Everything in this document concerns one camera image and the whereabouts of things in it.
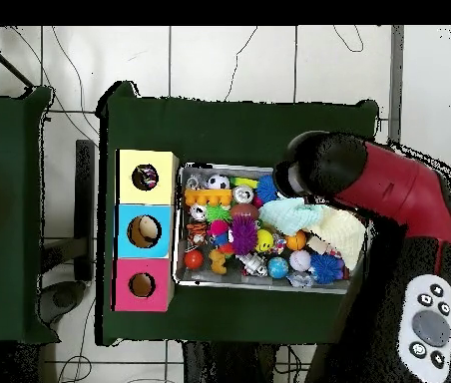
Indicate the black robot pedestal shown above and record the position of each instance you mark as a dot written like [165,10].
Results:
[217,367]

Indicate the brown toy football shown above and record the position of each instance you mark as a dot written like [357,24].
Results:
[245,211]

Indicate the cream waffle cloth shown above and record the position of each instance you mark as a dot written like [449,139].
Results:
[341,235]

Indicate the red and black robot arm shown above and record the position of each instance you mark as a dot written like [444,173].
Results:
[389,187]

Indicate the grey stand base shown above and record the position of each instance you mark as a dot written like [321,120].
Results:
[64,297]

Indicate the orange toy basketball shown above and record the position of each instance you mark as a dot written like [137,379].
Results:
[296,240]

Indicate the orange toy building block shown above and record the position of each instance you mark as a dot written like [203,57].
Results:
[205,197]

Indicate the black and white soccer ball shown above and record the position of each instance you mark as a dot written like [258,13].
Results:
[218,182]

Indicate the red smooth ball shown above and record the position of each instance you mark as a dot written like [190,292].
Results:
[193,259]

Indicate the light teal waffle cloth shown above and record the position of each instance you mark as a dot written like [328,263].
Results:
[289,215]

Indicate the purple spiky rubber ball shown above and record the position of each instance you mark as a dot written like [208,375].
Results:
[243,235]

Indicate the wooden box with three holes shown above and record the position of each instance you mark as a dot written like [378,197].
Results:
[145,197]

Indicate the blue spiky rubber ball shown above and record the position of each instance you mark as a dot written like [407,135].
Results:
[266,189]
[326,268]

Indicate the dark green side table cloth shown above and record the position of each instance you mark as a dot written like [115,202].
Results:
[6,139]

